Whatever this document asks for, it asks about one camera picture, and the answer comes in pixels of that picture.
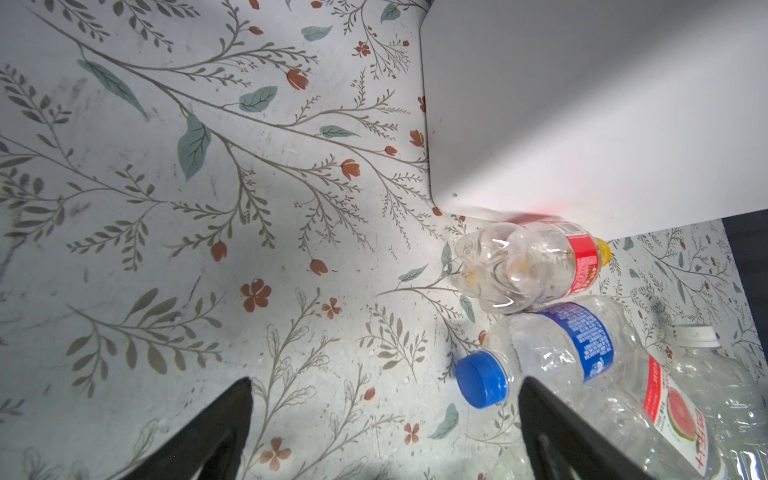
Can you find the white plastic trash bin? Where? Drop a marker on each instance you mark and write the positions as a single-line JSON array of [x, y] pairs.
[[626, 117]]

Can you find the clear bottle white cap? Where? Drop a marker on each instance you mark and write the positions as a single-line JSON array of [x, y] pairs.
[[728, 396]]

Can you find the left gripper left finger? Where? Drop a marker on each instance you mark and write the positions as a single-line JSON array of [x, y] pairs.
[[210, 445]]

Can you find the clear bottle red label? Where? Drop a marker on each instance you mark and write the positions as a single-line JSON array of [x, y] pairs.
[[510, 268]]

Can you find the clear bottle watermelon label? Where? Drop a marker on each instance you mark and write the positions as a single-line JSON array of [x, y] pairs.
[[646, 415]]

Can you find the clear bottle blue cap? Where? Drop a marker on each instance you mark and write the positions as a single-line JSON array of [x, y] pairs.
[[563, 345]]

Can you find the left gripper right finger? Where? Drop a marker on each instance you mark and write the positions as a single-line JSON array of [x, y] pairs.
[[561, 445]]

